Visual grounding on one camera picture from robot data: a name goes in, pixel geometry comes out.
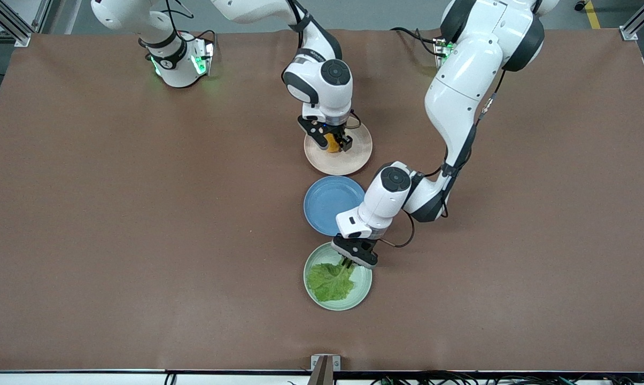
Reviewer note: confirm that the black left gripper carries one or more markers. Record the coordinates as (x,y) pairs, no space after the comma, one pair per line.
(347,262)

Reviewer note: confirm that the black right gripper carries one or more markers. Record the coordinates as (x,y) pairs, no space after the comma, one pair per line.
(336,130)

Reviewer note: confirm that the yellow lemon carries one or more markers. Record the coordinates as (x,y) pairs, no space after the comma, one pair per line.
(332,143)

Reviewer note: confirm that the green lettuce leaf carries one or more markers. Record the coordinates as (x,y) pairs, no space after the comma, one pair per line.
(330,283)

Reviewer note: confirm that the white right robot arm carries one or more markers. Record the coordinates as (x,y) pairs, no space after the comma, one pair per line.
(322,88)

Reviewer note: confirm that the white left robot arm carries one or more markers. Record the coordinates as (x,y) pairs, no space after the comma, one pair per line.
(460,91)

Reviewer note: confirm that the beige round plate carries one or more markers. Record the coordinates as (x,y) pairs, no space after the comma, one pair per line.
(351,159)

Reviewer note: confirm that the light green round plate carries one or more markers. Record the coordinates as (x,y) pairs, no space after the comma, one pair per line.
(362,289)

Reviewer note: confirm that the blue round plate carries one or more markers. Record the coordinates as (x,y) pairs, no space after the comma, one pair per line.
(326,204)

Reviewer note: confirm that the yellow floor tape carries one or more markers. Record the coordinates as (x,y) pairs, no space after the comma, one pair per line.
(593,15)

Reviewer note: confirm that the metal table edge bracket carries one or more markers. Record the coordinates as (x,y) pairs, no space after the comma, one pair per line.
(325,366)

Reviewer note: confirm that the aluminium frame post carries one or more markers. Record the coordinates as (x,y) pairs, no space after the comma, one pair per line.
(641,18)
(6,21)

